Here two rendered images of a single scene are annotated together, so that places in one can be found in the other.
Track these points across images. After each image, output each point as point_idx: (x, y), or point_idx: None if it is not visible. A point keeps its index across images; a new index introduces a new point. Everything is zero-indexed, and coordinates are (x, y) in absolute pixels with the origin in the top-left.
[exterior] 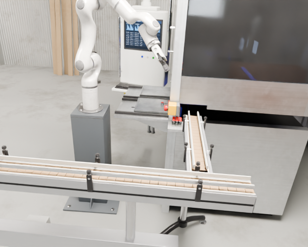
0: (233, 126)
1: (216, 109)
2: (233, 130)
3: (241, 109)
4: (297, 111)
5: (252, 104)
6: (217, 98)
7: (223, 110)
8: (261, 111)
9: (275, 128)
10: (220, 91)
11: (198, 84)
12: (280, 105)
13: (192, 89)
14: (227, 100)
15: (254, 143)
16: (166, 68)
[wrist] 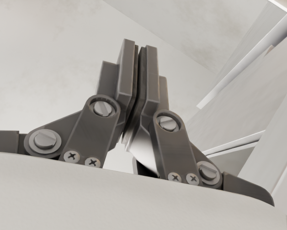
0: (251, 49)
1: (253, 61)
2: (257, 40)
3: (219, 94)
4: (185, 125)
5: (203, 113)
6: (232, 93)
7: (243, 70)
8: (205, 105)
9: (213, 89)
10: (216, 116)
11: (237, 115)
12: (187, 127)
13: (265, 83)
14: (222, 99)
15: (247, 44)
16: (97, 81)
